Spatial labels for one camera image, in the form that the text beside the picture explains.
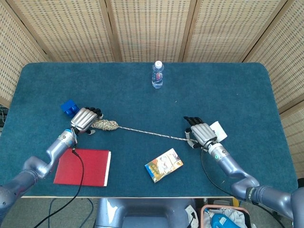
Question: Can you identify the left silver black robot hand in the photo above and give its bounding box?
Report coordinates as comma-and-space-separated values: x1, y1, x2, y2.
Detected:
70, 106, 105, 135

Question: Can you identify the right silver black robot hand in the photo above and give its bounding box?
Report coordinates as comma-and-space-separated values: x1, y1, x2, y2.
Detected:
183, 116, 218, 149

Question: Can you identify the beige braided rope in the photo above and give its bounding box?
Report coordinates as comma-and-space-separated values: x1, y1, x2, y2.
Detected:
92, 118, 199, 143

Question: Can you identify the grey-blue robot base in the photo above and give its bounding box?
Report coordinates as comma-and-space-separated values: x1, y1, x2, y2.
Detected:
94, 198, 198, 228

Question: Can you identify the white paper cup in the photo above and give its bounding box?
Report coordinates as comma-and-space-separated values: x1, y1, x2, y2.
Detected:
210, 121, 228, 143

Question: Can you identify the blue toy building block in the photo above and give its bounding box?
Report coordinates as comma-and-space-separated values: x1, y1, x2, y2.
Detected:
60, 99, 81, 117

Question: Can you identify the red hardcover book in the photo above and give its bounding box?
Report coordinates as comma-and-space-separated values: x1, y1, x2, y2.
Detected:
53, 148, 112, 187

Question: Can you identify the colourful printed card box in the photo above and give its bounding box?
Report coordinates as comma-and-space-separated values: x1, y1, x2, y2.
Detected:
144, 148, 184, 183

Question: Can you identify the blue felt table cover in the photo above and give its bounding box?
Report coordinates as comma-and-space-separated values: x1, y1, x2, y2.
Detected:
0, 62, 299, 198

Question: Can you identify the clear plastic water bottle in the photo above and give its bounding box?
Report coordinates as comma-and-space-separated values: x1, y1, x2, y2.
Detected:
151, 60, 165, 89

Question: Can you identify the black device beside table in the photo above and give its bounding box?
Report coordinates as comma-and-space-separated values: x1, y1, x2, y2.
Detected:
0, 104, 10, 128

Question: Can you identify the white power strip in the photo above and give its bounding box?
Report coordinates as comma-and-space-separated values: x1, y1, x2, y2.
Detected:
185, 205, 199, 225

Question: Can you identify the pink plastic bin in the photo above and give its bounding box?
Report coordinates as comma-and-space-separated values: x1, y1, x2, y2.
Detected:
200, 204, 251, 228

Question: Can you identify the woven bamboo screen panel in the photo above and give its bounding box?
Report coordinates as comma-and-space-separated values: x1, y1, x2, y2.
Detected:
7, 0, 119, 63
280, 106, 304, 178
105, 0, 198, 63
242, 0, 304, 114
182, 0, 295, 63
0, 0, 49, 102

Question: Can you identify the white crumpled cloth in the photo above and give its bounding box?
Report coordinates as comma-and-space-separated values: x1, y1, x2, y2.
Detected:
223, 209, 247, 228

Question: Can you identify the blue plastic bottle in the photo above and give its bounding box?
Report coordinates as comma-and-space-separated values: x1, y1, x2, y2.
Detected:
205, 209, 231, 228

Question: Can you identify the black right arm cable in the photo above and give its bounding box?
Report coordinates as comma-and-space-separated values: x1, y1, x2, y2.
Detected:
200, 140, 285, 228

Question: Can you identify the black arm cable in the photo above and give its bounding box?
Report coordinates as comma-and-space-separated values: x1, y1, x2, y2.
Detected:
33, 147, 85, 228
200, 140, 285, 228

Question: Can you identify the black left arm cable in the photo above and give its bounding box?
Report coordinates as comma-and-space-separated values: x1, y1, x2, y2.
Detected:
33, 147, 85, 228

